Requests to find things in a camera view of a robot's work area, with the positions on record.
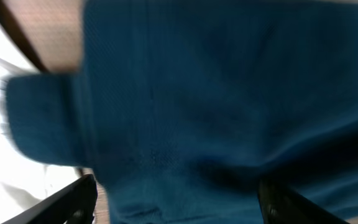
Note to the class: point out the dark blue polo shirt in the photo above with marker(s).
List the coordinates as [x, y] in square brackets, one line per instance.
[181, 107]

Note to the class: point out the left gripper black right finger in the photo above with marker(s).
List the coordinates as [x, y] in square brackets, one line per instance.
[281, 205]

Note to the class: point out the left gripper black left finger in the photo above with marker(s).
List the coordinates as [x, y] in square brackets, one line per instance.
[74, 204]

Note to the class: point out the white shirt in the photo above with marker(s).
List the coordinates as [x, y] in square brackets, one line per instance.
[23, 182]

